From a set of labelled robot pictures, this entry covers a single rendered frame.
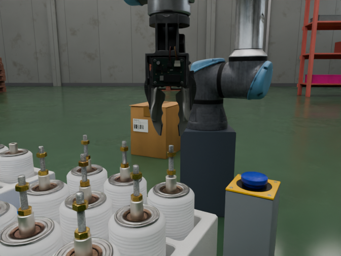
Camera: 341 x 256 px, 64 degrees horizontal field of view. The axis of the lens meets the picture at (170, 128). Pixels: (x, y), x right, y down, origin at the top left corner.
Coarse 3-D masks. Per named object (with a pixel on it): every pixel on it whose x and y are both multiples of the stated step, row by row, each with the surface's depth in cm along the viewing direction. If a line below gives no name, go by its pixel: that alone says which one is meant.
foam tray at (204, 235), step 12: (204, 216) 60; (216, 216) 60; (204, 228) 55; (216, 228) 60; (168, 240) 51; (192, 240) 51; (204, 240) 54; (216, 240) 61; (168, 252) 50; (180, 252) 48; (192, 252) 49; (204, 252) 55; (216, 252) 62
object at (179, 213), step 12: (192, 192) 56; (156, 204) 53; (168, 204) 52; (180, 204) 52; (192, 204) 54; (168, 216) 52; (180, 216) 52; (192, 216) 55; (168, 228) 53; (180, 228) 53; (192, 228) 56; (180, 240) 53
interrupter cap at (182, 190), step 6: (156, 186) 57; (162, 186) 57; (180, 186) 57; (186, 186) 57; (156, 192) 54; (162, 192) 55; (174, 192) 55; (180, 192) 54; (186, 192) 54; (168, 198) 52; (174, 198) 52
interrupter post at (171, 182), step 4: (176, 176) 56; (168, 180) 55; (172, 180) 55; (176, 180) 55; (168, 184) 55; (172, 184) 55; (176, 184) 56; (168, 188) 55; (172, 188) 55; (176, 188) 56; (168, 192) 55; (172, 192) 55
